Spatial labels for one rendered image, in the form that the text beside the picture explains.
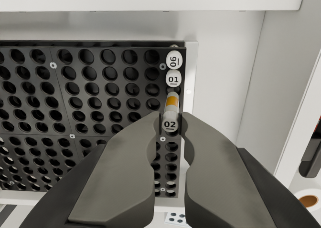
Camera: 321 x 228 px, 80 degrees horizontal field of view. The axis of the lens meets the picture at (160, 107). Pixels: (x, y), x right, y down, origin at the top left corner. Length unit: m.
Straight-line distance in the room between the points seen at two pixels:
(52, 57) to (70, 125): 0.07
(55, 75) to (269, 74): 0.19
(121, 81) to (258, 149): 0.15
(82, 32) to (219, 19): 0.15
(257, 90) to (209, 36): 0.08
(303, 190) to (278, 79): 0.30
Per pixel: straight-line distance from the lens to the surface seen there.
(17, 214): 0.40
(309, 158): 0.23
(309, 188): 0.47
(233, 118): 0.27
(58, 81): 0.19
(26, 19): 0.27
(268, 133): 0.21
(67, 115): 0.21
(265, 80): 0.22
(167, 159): 0.21
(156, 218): 0.56
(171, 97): 0.16
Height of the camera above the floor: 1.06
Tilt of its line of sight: 62 degrees down
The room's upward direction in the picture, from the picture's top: 173 degrees counter-clockwise
